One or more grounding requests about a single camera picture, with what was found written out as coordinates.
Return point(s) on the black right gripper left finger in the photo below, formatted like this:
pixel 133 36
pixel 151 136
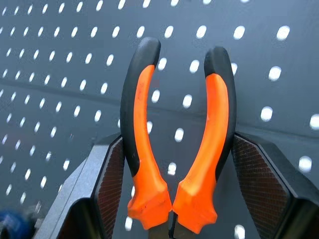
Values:
pixel 104 189

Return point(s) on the blue tape roll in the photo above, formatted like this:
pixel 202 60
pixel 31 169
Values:
pixel 12 224

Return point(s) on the orange and black pliers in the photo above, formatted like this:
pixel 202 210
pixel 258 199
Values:
pixel 147 159

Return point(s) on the grey metal pegboard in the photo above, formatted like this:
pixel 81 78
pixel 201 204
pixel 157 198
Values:
pixel 62 87

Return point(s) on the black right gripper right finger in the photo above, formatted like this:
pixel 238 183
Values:
pixel 269 189

